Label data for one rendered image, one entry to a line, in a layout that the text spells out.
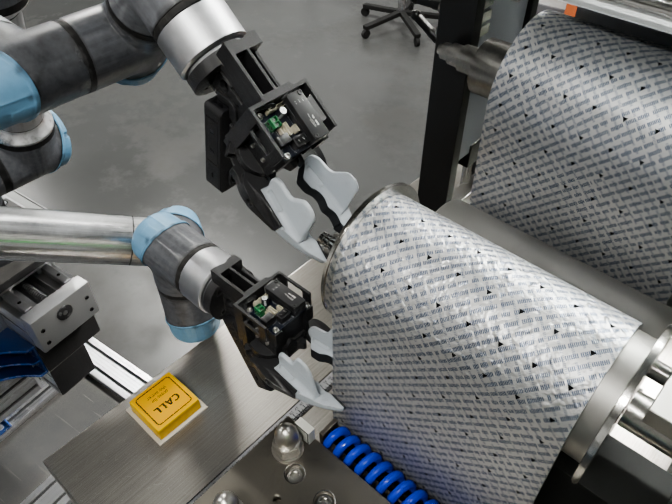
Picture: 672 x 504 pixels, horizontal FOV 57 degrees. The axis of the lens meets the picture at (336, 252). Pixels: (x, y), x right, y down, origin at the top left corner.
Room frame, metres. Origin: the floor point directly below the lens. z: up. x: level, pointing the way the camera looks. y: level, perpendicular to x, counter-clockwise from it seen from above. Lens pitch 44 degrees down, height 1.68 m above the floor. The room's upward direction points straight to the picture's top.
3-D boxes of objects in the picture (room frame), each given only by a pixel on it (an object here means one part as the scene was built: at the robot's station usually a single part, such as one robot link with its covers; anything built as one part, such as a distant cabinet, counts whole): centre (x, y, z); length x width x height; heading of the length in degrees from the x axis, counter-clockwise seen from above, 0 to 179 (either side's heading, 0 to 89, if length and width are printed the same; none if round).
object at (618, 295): (0.44, -0.21, 1.18); 0.26 x 0.12 x 0.12; 48
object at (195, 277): (0.53, 0.15, 1.11); 0.08 x 0.05 x 0.08; 138
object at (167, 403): (0.47, 0.24, 0.91); 0.07 x 0.07 x 0.02; 48
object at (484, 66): (0.63, -0.19, 1.34); 0.06 x 0.06 x 0.06; 48
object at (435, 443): (0.31, -0.09, 1.11); 0.23 x 0.01 x 0.18; 48
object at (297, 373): (0.38, 0.03, 1.12); 0.09 x 0.03 x 0.06; 39
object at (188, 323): (0.59, 0.21, 1.01); 0.11 x 0.08 x 0.11; 16
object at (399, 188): (0.44, -0.04, 1.25); 0.15 x 0.01 x 0.15; 138
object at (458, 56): (0.68, -0.15, 1.34); 0.06 x 0.03 x 0.03; 48
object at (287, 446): (0.34, 0.05, 1.05); 0.04 x 0.04 x 0.04
